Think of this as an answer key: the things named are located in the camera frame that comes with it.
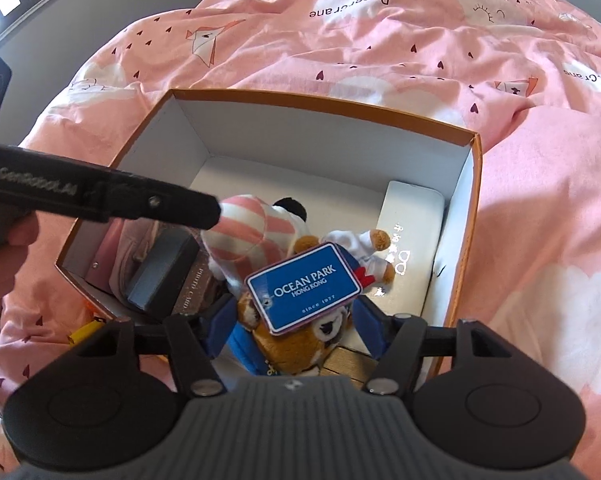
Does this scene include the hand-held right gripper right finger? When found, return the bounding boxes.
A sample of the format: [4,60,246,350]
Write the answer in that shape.
[355,294,517,396]

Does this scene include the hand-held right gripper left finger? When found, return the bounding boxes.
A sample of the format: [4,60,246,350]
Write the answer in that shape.
[74,294,239,397]

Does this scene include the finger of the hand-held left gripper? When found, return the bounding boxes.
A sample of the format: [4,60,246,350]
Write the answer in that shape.
[82,172,222,232]

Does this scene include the small gold cardboard box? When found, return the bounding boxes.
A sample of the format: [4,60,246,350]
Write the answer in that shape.
[319,342,383,389]

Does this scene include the brown bear plush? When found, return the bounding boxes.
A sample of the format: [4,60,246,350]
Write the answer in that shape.
[234,295,354,378]

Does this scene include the pink white striped plush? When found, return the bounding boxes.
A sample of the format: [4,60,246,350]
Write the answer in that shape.
[199,192,302,286]

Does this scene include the blue card tag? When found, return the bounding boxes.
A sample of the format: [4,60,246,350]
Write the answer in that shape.
[245,241,364,336]

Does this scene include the orange cardboard box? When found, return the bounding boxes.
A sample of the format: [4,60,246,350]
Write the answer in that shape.
[54,88,483,382]

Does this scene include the person's left hand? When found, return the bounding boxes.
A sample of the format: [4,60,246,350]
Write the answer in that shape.
[0,210,40,312]

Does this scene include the brown printed box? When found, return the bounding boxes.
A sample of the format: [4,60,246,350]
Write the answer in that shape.
[172,253,223,317]

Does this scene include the pink pouch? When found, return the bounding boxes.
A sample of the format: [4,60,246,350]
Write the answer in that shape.
[96,219,162,297]

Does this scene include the dark grey box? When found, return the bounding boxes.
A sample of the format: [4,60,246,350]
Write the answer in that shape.
[126,232,202,315]

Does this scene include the white clothed bear plush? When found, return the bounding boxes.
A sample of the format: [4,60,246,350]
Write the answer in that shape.
[325,228,397,287]

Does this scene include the long white box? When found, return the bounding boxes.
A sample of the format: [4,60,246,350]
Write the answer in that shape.
[369,180,447,341]

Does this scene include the black white panda plush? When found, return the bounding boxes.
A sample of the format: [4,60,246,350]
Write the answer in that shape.
[272,197,312,225]

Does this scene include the yellow object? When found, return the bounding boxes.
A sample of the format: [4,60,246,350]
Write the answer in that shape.
[67,317,105,347]

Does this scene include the pink printed blanket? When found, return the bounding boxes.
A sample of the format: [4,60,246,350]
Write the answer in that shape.
[0,0,601,480]

